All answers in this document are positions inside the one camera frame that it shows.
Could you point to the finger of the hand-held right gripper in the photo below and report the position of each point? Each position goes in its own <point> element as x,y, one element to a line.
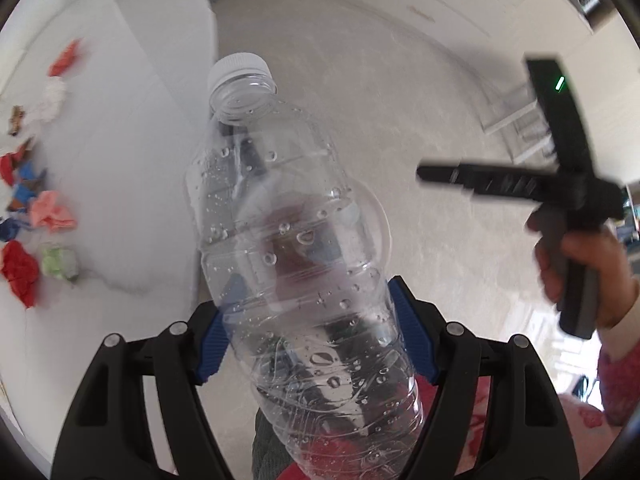
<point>490,180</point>

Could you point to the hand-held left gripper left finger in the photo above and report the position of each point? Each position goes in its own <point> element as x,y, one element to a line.
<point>212,347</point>

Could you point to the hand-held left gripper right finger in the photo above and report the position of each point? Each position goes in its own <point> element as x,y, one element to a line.
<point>419,332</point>

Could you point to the clear plastic bottle white cap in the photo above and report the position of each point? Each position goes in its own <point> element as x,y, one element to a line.
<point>295,240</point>

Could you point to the pink paper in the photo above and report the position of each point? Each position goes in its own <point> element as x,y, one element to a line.
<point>50,210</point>

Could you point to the person's right forearm pink sleeve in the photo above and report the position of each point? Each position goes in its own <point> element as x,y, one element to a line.
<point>622,365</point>

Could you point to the person's right hand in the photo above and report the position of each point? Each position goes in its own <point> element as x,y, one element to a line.
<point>607,270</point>

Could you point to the grey-green cloth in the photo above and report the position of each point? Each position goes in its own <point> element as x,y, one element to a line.
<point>265,450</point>

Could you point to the crumpled green paper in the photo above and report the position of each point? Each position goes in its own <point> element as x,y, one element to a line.
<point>60,262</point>

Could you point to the crumpled red paper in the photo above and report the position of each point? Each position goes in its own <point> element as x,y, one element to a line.
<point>20,272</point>

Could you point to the small dark blue wrapper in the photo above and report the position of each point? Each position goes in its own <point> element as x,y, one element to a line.
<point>10,227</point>

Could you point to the blue snack wrapper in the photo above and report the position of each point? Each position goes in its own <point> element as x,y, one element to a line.
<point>27,182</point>

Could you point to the red snack wrapper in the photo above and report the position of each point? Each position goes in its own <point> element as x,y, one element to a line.
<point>11,164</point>

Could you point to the crumpled white paper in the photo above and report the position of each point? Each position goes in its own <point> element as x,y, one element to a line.
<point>50,100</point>

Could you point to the crumpled orange-red paper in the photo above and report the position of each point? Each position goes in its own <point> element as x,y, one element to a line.
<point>65,59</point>

